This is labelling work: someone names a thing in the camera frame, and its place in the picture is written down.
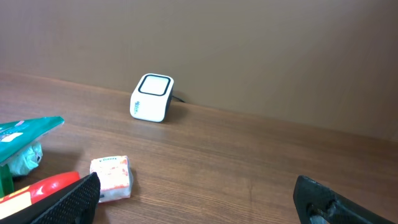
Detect pink white tissue pack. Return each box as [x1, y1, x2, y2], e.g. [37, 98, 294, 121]
[90, 156, 134, 203]

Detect light blue tissue pack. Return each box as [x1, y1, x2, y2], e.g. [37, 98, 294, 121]
[8, 142, 43, 177]

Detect red sauce bottle yellow label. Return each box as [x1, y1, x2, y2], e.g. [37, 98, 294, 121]
[1, 171, 80, 219]

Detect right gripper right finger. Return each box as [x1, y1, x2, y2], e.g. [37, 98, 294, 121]
[293, 175, 393, 224]

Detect green snack bag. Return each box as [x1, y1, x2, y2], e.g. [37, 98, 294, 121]
[1, 116, 65, 166]

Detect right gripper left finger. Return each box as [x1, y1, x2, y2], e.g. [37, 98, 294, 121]
[1, 172, 100, 224]

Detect white barcode scanner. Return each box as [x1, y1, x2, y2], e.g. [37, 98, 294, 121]
[129, 73, 174, 123]

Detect small jar green lid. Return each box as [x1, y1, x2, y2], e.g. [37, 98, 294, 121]
[0, 165, 14, 198]

